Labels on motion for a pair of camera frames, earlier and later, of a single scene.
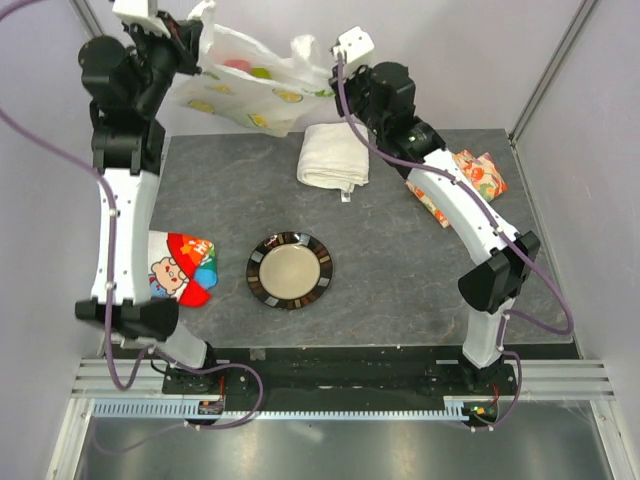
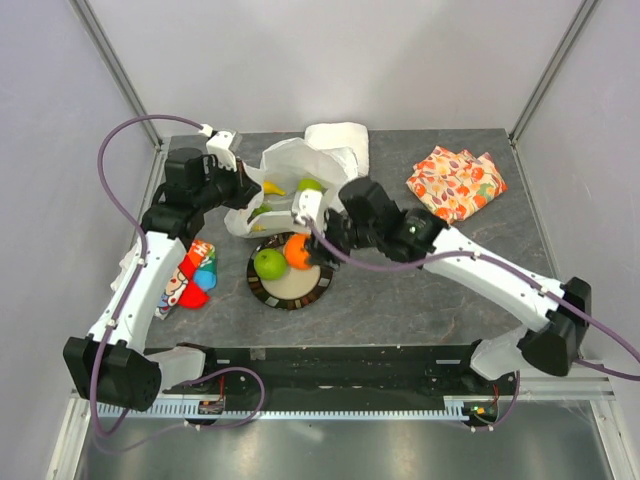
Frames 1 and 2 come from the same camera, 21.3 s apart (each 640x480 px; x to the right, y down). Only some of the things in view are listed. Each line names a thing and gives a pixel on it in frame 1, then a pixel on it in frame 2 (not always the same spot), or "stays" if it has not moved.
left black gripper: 184,42 -> 243,185
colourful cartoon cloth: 181,266 stays
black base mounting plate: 340,372 stays
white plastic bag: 244,80 -> 288,168
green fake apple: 259,72 -> 270,264
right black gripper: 358,73 -> 329,217
